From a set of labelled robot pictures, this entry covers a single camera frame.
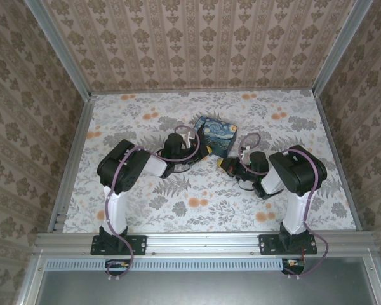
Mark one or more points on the starry night painted box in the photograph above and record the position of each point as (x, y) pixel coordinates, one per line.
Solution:
(219, 133)

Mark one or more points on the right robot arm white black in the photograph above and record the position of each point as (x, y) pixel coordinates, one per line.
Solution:
(296, 213)

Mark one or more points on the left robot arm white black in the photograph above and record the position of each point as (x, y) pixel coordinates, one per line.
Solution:
(114, 209)

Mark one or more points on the floral table cover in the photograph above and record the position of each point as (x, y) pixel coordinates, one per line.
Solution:
(193, 203)

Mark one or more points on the small circuit board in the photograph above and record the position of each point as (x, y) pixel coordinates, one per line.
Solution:
(119, 264)
(293, 263)

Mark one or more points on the grey metal panel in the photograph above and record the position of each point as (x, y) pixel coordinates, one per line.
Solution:
(203, 289)

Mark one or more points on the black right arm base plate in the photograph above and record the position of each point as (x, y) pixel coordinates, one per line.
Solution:
(268, 244)

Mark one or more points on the aluminium table edge rail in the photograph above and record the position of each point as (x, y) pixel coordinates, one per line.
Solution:
(203, 243)

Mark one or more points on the aluminium side rail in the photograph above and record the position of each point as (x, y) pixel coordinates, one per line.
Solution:
(79, 139)
(335, 136)

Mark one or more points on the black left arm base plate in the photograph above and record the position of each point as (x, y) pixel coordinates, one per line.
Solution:
(136, 244)

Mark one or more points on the aluminium corner post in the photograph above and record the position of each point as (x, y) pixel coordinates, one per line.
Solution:
(60, 51)
(339, 51)

